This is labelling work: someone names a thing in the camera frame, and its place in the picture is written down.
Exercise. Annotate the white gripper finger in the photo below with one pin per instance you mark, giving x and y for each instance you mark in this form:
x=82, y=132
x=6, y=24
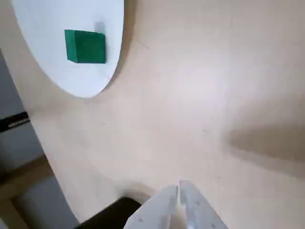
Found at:
x=155, y=210
x=200, y=212

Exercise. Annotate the green cube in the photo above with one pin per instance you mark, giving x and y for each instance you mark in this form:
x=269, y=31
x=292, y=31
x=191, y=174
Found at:
x=88, y=47

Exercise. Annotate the black bin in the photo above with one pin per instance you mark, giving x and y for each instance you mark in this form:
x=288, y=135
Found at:
x=107, y=214

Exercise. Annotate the black bar with white print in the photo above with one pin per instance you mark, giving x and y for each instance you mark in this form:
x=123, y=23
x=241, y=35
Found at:
x=14, y=121

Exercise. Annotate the white round plate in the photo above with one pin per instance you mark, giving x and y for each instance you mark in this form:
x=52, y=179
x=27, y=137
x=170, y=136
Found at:
x=47, y=19

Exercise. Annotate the wooden frame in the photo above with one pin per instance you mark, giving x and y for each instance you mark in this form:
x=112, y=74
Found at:
x=23, y=176

